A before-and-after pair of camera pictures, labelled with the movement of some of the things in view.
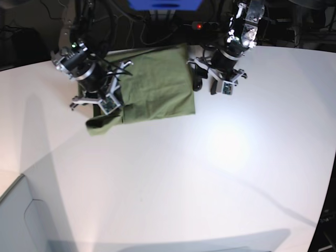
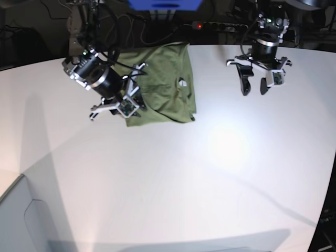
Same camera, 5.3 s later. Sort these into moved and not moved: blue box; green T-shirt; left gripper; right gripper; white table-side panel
Moved: left gripper; green T-shirt; right gripper
Not moved: white table-side panel; blue box
